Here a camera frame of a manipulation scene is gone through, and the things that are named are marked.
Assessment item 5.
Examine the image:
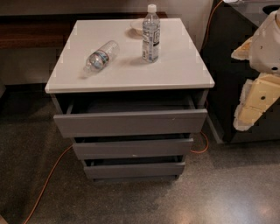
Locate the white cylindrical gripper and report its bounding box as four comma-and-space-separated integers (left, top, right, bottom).
231, 9, 280, 131

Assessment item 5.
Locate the grey top drawer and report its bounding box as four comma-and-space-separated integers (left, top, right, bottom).
54, 95, 207, 137

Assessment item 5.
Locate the grey drawer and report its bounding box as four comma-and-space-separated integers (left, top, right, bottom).
54, 95, 207, 137
82, 156, 185, 179
73, 134, 193, 160

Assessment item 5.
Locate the clear water bottle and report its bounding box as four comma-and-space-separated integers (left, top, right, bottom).
84, 40, 120, 73
142, 4, 161, 63

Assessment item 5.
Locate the standing clear water bottle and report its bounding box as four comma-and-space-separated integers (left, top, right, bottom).
142, 4, 161, 63

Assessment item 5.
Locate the grey drawer cabinet white top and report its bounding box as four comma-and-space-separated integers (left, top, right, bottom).
45, 17, 216, 184

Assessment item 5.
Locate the grey bottom drawer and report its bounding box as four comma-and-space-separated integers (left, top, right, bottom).
82, 156, 185, 179

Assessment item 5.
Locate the grey middle drawer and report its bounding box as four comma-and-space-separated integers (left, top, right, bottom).
73, 134, 193, 160

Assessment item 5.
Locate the black cabinet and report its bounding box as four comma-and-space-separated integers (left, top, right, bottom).
200, 0, 280, 144

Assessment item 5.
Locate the small white bowl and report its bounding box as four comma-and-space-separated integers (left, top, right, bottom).
130, 18, 144, 35

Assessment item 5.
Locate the dark wooden bench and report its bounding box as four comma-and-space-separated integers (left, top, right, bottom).
0, 11, 168, 50

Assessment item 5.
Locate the orange cable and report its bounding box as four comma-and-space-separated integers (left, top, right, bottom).
22, 0, 224, 224

